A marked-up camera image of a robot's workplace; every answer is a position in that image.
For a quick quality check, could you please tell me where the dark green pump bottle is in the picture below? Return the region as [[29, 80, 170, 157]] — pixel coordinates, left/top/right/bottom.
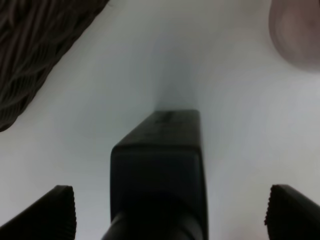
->
[[103, 109, 209, 240]]

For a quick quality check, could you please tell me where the purple translucent plastic cup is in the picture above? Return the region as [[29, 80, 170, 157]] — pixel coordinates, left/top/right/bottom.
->
[[268, 0, 320, 72]]

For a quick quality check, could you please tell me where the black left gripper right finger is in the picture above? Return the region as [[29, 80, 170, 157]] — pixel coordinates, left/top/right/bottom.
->
[[264, 184, 320, 240]]

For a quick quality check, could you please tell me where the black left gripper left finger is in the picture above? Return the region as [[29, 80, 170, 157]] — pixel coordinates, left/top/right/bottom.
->
[[0, 185, 77, 240]]

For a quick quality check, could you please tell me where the dark brown wicker basket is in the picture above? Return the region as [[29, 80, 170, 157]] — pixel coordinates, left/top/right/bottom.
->
[[0, 0, 108, 132]]

